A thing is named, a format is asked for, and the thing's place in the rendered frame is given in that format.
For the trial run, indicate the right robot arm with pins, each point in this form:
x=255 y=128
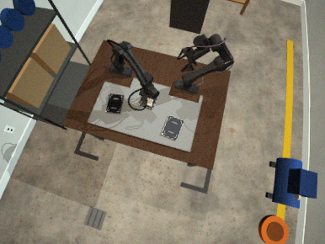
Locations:
x=129 y=57

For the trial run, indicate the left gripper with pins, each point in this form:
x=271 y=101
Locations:
x=191 y=59

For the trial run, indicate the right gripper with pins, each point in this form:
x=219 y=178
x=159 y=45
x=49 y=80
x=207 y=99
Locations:
x=145 y=96

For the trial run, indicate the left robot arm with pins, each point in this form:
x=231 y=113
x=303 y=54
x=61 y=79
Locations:
x=217 y=65

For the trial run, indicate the black rectangular frame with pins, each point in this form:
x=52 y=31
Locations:
x=115 y=103

